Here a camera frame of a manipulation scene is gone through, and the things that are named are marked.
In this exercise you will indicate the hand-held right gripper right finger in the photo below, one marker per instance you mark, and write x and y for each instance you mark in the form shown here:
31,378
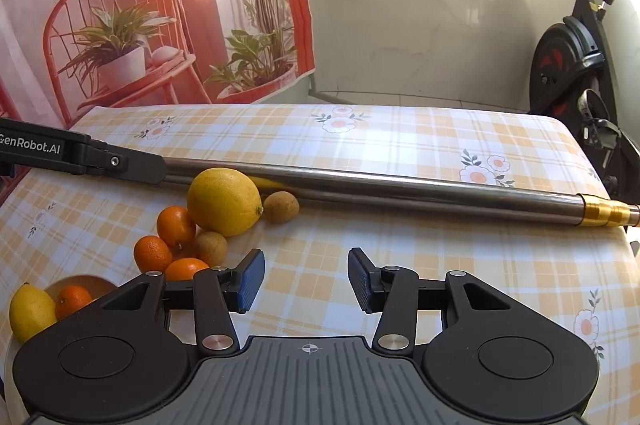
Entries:
362,282

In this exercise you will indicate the large yellow lemon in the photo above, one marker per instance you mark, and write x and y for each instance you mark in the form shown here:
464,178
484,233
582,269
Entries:
225,201

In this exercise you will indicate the black exercise bike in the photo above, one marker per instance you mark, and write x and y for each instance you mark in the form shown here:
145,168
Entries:
555,60

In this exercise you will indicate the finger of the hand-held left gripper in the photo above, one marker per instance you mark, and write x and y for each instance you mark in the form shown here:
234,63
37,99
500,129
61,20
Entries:
130,162

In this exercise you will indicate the small orange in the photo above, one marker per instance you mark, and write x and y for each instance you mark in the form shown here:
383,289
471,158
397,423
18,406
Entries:
72,300
185,269
152,253
175,225

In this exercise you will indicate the white plate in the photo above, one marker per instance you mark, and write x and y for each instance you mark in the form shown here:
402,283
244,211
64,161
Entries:
87,283

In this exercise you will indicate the metal pole with gold end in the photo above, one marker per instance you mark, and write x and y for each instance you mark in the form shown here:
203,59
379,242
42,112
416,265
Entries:
400,190

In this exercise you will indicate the checked floral tablecloth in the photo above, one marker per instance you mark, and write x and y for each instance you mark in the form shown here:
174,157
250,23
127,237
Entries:
400,235

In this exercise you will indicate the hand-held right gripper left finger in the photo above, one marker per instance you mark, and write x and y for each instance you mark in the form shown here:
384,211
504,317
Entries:
250,281

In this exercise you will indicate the small brown kiwi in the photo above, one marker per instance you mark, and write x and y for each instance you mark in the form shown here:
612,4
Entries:
281,207
211,247

